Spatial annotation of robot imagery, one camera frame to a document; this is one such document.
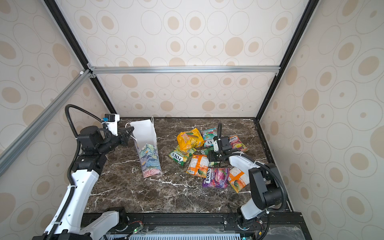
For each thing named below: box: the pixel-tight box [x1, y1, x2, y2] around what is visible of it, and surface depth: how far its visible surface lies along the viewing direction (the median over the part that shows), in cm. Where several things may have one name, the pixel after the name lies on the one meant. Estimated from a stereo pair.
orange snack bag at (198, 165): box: [185, 154, 210, 178], surface depth 92 cm
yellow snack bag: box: [176, 128, 205, 152], surface depth 102 cm
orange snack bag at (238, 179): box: [227, 166, 250, 193], surface depth 87 cm
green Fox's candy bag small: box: [168, 148, 197, 166], surface depth 97 cm
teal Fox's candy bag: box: [201, 128, 218, 148], surface depth 105 cm
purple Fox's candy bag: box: [202, 167, 231, 189], surface depth 87 cm
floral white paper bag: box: [125, 116, 162, 178], surface depth 83 cm
